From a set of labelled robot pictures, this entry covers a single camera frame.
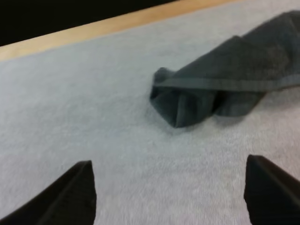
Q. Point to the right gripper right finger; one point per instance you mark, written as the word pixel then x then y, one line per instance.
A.
pixel 272 192

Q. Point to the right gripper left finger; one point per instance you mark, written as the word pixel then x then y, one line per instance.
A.
pixel 65 199

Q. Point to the crumpled grey-green towel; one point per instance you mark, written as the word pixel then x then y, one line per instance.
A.
pixel 225 75

